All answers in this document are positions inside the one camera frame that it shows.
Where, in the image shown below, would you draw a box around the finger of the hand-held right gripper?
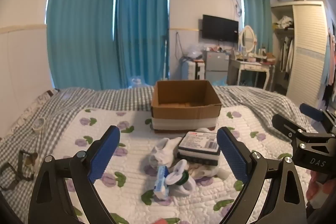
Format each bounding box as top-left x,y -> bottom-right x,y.
272,113 -> 311,148
299,103 -> 328,123

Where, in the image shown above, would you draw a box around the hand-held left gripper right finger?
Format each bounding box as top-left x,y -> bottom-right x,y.
217,126 -> 307,224

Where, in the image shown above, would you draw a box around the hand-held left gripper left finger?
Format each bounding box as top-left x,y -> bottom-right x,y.
28,126 -> 121,224

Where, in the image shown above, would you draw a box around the white sock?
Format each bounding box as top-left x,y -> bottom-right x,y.
149,137 -> 184,169

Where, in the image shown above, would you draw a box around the brown cardboard box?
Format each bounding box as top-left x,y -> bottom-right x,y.
150,80 -> 223,134

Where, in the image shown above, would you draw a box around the cream cloth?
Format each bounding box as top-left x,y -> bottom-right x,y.
188,161 -> 232,180

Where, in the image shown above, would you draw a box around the black white labelled packet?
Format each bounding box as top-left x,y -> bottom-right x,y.
177,131 -> 221,166

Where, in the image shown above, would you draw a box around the white floral quilt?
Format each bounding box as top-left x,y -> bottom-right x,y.
62,105 -> 311,224

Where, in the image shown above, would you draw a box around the white tape roll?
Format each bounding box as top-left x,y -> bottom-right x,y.
173,174 -> 196,195
168,160 -> 188,186

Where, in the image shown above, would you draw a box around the cream wardrobe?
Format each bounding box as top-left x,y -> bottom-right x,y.
270,0 -> 330,109

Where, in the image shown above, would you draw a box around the hanging white clothes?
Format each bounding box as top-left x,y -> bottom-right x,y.
279,37 -> 294,74

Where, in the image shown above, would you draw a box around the blue white tube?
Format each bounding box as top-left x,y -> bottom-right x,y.
153,165 -> 170,200

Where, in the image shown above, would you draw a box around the grey gingham bed sheet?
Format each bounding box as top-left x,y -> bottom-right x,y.
0,85 -> 330,224

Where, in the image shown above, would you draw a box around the white dressing table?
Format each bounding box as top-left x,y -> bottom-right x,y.
228,56 -> 277,91

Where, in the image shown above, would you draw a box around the clear tape roll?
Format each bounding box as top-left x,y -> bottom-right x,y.
32,117 -> 47,133

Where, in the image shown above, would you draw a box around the blue printed plastic bag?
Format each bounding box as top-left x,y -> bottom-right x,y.
129,76 -> 144,88

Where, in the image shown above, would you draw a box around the grey mini fridge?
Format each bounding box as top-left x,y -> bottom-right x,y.
203,51 -> 231,81

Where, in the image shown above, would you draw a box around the folded clothes on shelf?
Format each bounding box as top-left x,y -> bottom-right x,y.
273,16 -> 294,30

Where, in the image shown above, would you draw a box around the light blue suitcase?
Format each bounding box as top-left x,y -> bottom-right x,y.
181,59 -> 206,81

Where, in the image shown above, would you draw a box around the oval vanity mirror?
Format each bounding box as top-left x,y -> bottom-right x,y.
238,25 -> 257,54

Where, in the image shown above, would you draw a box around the short teal curtain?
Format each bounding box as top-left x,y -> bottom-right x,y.
239,0 -> 273,54

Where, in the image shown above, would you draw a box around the clear plastic bag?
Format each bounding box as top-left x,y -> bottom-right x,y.
183,44 -> 204,61

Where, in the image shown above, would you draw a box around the mop pole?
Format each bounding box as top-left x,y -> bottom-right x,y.
163,34 -> 169,81

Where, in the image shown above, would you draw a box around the wide teal curtain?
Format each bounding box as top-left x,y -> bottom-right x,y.
46,0 -> 118,91

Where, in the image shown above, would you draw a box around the narrow dark teal curtain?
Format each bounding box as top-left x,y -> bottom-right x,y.
114,0 -> 169,88

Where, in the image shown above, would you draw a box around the dark brown strap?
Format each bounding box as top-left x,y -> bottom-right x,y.
0,150 -> 38,191

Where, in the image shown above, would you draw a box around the black wall television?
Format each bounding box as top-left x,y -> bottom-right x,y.
201,14 -> 239,43

